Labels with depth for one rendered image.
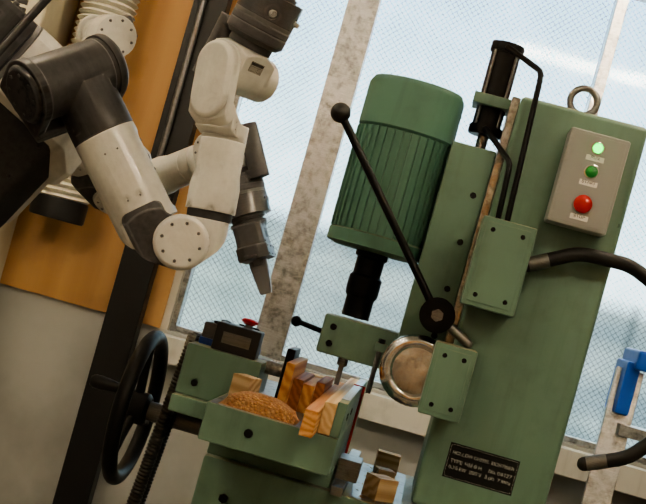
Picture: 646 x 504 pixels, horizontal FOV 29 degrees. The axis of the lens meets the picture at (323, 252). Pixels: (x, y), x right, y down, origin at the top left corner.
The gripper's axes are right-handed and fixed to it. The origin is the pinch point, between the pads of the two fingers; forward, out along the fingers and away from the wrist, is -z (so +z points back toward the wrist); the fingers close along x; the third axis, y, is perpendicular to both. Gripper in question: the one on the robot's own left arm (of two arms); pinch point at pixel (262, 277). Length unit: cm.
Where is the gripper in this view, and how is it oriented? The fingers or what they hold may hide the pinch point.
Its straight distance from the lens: 219.7
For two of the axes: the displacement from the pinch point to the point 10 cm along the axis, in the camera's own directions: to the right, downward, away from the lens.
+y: 9.6, -2.5, -0.8
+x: -0.9, -0.4, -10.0
